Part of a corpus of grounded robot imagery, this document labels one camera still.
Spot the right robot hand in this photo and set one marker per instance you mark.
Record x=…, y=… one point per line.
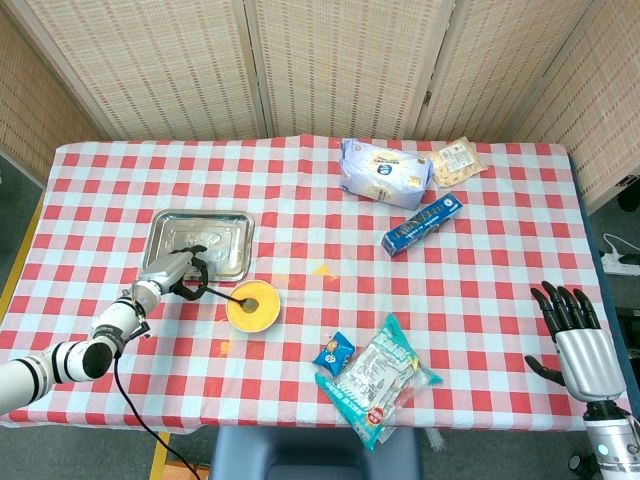
x=590, y=360

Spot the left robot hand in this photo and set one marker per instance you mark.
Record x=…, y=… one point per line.
x=167, y=270

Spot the black spoon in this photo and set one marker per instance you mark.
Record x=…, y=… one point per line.
x=247, y=303

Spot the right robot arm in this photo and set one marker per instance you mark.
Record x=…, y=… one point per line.
x=615, y=440

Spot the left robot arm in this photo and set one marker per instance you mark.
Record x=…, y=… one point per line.
x=65, y=360

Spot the rectangular metal tray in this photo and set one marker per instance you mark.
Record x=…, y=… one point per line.
x=220, y=235

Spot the yellow bowl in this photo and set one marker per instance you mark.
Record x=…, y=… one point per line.
x=265, y=310

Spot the white power strip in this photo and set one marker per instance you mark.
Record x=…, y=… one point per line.
x=622, y=264

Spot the spilled yellow powder pile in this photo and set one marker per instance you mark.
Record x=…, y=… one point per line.
x=324, y=271

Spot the red white checkered tablecloth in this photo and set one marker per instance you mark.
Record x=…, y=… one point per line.
x=320, y=225

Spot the small blue snack packet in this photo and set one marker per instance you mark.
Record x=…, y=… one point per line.
x=334, y=352

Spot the woven folding screen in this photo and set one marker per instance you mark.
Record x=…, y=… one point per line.
x=150, y=65

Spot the blue cling wrap box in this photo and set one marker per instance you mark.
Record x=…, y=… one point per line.
x=422, y=225

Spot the large teal clear snack bag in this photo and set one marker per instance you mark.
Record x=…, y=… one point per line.
x=375, y=380

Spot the blue chair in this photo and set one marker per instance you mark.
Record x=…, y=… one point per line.
x=310, y=455

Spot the light purple food bag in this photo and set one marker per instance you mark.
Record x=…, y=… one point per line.
x=385, y=175

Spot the clear bag of crackers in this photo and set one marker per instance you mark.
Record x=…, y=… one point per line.
x=457, y=162

